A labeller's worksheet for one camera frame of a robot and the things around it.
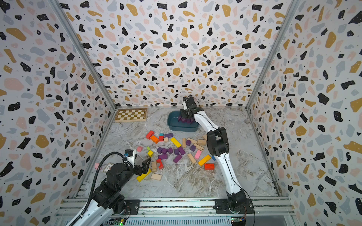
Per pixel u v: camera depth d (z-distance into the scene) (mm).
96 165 877
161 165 877
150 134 1012
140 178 823
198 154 936
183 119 1103
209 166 884
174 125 1097
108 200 566
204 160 919
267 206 766
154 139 988
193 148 955
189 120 1099
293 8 717
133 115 1130
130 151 675
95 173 857
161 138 1003
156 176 839
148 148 944
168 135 1042
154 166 876
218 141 667
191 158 917
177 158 922
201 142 985
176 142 997
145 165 721
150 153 922
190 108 862
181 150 953
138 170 703
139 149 971
